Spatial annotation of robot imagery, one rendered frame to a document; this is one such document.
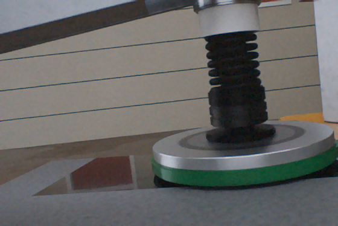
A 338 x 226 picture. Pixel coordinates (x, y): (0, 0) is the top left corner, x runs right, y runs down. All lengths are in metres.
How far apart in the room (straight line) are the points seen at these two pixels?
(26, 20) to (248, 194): 0.27
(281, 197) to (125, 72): 6.25
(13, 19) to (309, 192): 0.32
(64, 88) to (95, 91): 0.51
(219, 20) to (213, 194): 0.19
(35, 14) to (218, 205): 0.25
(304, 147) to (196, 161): 0.11
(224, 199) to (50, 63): 6.58
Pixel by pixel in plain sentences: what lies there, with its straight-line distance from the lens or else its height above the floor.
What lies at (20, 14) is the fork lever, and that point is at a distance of 0.42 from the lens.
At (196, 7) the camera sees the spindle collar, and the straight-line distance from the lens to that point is 0.45.
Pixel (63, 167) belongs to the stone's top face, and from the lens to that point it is 0.59.
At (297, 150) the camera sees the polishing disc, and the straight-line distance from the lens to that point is 0.38.
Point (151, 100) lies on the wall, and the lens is 6.51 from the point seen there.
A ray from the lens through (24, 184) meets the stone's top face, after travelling 0.53.
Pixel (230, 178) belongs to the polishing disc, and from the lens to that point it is 0.37.
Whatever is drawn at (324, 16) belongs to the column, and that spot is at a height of 1.10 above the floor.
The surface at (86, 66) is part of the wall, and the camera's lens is 6.70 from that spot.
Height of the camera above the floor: 0.98
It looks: 5 degrees down
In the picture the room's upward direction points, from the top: 6 degrees counter-clockwise
